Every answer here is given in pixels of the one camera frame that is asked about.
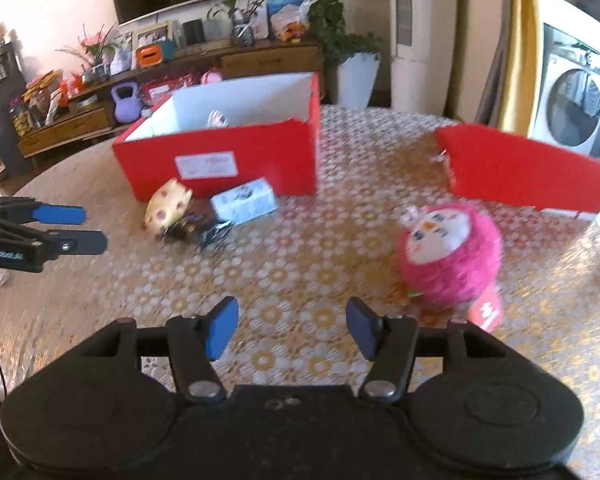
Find spotted cream pig toy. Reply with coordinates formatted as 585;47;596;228
144;179;193;237

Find pink plush bird toy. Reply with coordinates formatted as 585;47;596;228
398;202;504;333

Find black snack packet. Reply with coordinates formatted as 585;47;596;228
162;209;235;252

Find white blue small carton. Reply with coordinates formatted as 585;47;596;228
210;178;277;224

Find silver foil snack bag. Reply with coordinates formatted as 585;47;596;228
207;110;230;129

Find wooden tv sideboard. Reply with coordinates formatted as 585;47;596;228
18;40;324;158

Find purple kettlebell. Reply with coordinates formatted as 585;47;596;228
110;81;143;124

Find red gift box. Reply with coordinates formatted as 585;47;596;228
140;73;200;107

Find red flower arrangement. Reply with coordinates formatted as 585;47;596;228
57;25;118;82

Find orange box on sideboard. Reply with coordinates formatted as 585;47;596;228
135;42;163;68

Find framed photo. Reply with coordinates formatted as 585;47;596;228
132;21;174;51

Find red box lid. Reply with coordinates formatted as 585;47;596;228
434;124;600;214

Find red cardboard box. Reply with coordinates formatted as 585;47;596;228
112;73;321;202

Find black speaker box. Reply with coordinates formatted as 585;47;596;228
182;18;207;47

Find yellow curtain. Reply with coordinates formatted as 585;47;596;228
496;0;544;138

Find glass vase with plant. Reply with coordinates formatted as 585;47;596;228
207;0;270;47

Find white planter green plant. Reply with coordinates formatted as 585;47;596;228
308;0;381;108

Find snack bags on sideboard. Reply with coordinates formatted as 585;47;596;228
266;0;309;44

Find white washing machine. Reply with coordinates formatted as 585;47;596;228
529;24;600;156

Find white tower air conditioner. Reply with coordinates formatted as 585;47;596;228
390;0;457;115

